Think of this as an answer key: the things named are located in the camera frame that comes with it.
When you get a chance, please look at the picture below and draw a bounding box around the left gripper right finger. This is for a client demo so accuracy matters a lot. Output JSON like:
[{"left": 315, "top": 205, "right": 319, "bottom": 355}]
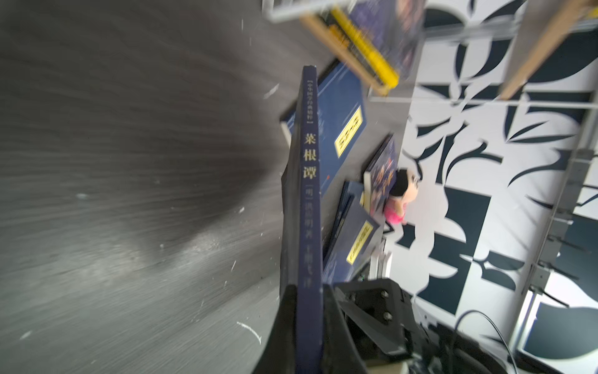
[{"left": 321, "top": 285, "right": 368, "bottom": 374}]

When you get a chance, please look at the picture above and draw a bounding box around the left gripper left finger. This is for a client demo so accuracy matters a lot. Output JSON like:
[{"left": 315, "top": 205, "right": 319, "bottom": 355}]
[{"left": 252, "top": 285, "right": 297, "bottom": 374}]

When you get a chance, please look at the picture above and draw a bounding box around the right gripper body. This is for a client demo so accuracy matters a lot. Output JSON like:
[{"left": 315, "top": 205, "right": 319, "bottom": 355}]
[{"left": 333, "top": 278, "right": 447, "bottom": 362}]

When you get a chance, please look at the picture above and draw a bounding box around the blue book front yellow label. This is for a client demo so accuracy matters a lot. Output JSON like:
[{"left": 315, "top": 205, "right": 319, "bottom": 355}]
[{"left": 283, "top": 65, "right": 323, "bottom": 373}]

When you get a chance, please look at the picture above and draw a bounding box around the small blue book yellow label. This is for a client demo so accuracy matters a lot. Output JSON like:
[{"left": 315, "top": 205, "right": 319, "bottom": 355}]
[{"left": 279, "top": 58, "right": 368, "bottom": 197}]

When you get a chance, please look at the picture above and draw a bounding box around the purple book with old man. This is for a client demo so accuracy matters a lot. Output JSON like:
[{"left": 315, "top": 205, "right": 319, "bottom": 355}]
[{"left": 349, "top": 0, "right": 425, "bottom": 77}]

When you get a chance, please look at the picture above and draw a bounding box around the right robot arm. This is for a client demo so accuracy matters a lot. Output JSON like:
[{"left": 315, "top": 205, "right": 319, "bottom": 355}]
[{"left": 333, "top": 279, "right": 508, "bottom": 373}]

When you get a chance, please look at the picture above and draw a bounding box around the cartoon boy plush doll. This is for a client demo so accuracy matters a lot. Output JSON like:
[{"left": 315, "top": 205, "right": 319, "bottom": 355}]
[{"left": 383, "top": 168, "right": 419, "bottom": 227}]

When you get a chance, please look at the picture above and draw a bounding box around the blue book underneath tilted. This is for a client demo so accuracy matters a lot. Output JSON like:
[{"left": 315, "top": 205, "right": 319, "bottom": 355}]
[{"left": 324, "top": 180, "right": 364, "bottom": 261}]

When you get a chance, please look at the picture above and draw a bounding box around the purple book right side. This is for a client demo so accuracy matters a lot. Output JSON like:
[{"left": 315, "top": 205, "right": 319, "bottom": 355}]
[{"left": 363, "top": 133, "right": 397, "bottom": 216}]

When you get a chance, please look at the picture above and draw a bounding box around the wooden white-framed bookshelf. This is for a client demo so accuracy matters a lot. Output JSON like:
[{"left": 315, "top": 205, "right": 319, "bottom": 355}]
[{"left": 261, "top": 0, "right": 598, "bottom": 101}]

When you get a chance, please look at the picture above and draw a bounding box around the wall hook rail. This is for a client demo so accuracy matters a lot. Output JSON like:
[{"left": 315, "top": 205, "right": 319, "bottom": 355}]
[{"left": 524, "top": 92, "right": 597, "bottom": 309}]

